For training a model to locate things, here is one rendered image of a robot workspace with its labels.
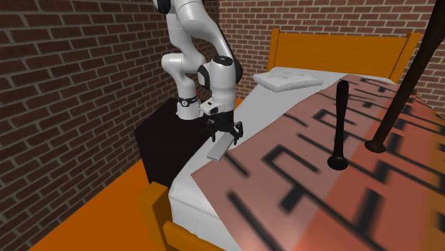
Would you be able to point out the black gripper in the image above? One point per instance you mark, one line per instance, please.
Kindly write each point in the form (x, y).
(221, 122)

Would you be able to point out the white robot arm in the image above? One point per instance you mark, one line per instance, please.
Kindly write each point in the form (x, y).
(194, 24)

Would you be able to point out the grey flat rectangular slab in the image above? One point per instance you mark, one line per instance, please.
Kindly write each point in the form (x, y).
(220, 147)

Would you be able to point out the dark robot stand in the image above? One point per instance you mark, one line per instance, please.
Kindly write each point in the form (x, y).
(170, 146)

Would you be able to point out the white pillow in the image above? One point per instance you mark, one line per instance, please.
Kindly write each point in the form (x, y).
(286, 81)

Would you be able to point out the pink blanket with black lines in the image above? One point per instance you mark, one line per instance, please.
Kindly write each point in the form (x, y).
(313, 187)

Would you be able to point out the black baseball bat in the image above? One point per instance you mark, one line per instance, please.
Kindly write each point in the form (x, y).
(341, 118)

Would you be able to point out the orange wooden bed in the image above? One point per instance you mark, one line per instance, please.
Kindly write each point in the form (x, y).
(333, 52)

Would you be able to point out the dark brown baseball bat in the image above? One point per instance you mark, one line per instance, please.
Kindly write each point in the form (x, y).
(406, 83)

